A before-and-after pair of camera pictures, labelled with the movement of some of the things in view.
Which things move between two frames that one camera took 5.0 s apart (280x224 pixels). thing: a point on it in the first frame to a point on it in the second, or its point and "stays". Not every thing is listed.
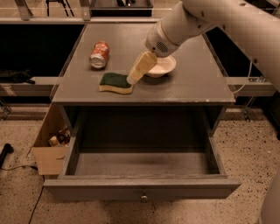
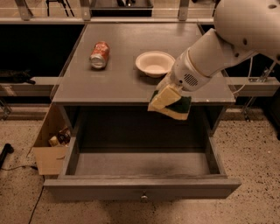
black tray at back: x=121 y=8 stays
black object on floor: x=7 y=149 stays
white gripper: x=157 y=43 to x=184 y=73
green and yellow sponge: x=114 y=81 to x=179 y=108
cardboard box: x=52 y=146 stays
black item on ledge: x=11 y=76 stays
